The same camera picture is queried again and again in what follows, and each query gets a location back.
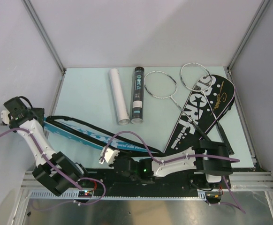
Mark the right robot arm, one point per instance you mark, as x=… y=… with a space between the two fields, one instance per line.
x=210 y=158

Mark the right aluminium frame post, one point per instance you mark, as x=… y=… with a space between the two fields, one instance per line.
x=260 y=12

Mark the blue racket cover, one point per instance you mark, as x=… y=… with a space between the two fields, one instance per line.
x=91 y=135

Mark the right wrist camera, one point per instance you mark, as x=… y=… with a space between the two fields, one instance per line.
x=108 y=156

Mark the black shuttlecock tube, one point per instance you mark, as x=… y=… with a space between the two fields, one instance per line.
x=137 y=96

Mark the white racket right rear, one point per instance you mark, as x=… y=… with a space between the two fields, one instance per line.
x=197 y=78

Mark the white racket centre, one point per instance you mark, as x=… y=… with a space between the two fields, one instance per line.
x=157 y=84

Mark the black racket cover gold script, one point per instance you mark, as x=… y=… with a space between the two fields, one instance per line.
x=214 y=96

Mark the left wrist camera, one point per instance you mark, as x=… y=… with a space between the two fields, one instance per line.
x=5 y=117

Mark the white shuttlecock tube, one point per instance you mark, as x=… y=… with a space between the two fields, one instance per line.
x=119 y=101

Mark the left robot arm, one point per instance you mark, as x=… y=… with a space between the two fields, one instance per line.
x=53 y=170

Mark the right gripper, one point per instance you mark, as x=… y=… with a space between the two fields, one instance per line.
x=117 y=157

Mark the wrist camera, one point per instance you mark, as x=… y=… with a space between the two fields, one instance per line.
x=108 y=156
x=5 y=117

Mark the white racket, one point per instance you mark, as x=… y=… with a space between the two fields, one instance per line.
x=197 y=78
x=157 y=84

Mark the aluminium frame post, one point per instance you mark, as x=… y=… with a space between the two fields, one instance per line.
x=260 y=12
x=42 y=32

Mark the black racket cover front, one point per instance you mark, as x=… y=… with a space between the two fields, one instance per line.
x=190 y=119

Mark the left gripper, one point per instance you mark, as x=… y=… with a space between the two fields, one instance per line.
x=40 y=113

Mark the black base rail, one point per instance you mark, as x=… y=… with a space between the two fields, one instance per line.
x=177 y=186

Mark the left aluminium frame post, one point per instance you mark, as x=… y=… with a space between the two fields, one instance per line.
x=42 y=32

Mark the light green table mat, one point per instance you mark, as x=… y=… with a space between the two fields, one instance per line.
x=86 y=94

